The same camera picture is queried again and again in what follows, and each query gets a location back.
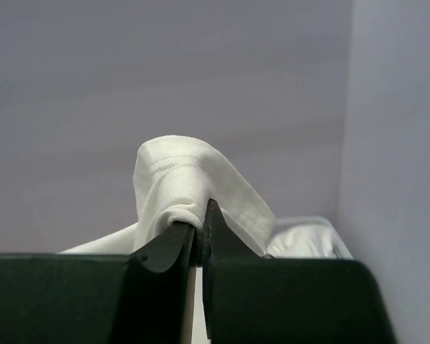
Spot white t-shirt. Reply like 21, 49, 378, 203
59, 134, 345, 344

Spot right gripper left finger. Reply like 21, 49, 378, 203
110, 222, 195, 343

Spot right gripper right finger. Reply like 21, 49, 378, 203
202, 199, 272, 343

